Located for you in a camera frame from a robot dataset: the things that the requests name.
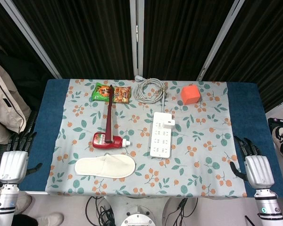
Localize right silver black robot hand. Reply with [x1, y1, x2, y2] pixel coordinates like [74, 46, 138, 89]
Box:
[230, 136, 275, 190]

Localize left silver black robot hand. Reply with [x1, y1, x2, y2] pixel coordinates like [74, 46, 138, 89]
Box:
[0, 131, 43, 185]

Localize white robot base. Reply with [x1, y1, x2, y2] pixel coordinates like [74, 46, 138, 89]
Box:
[103, 196, 177, 226]

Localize white power strip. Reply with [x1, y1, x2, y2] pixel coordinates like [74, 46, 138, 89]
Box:
[150, 112, 175, 159]

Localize black and white sneaker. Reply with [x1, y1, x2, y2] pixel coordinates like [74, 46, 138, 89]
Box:
[272, 126, 283, 159]

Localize white shoe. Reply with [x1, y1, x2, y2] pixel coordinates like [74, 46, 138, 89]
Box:
[15, 194, 33, 214]
[36, 212, 65, 226]

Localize black device with lights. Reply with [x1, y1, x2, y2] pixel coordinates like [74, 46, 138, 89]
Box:
[267, 117, 283, 132]

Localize blue table cover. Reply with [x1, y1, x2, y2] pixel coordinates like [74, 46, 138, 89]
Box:
[18, 79, 283, 198]

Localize beige jacket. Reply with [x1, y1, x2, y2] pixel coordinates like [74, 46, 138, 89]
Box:
[0, 42, 33, 145]

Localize floral tablecloth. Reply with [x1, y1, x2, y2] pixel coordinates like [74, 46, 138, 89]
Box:
[44, 79, 248, 198]

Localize white slipper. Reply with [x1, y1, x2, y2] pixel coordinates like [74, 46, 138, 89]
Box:
[75, 154, 136, 179]

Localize orange cube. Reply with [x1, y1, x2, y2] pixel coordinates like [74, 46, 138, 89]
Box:
[180, 85, 201, 105]

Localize red ketchup bottle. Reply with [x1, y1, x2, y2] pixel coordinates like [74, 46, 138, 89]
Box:
[92, 132, 132, 149]

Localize dark red folded fan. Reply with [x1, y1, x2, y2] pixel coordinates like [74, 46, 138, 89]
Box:
[104, 85, 115, 144]

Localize green snack packet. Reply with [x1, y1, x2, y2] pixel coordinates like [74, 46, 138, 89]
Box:
[91, 82, 111, 102]

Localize orange snack packet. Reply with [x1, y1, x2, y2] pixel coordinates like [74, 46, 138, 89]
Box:
[113, 86, 132, 104]

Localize black cable bundle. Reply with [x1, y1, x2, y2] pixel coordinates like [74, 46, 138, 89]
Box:
[84, 196, 122, 226]
[173, 197, 199, 226]

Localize grey partition post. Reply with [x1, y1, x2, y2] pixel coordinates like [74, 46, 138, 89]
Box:
[196, 0, 246, 81]
[129, 0, 145, 76]
[0, 0, 62, 79]

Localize white cable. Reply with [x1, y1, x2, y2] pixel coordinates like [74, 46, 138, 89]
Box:
[134, 75, 170, 113]

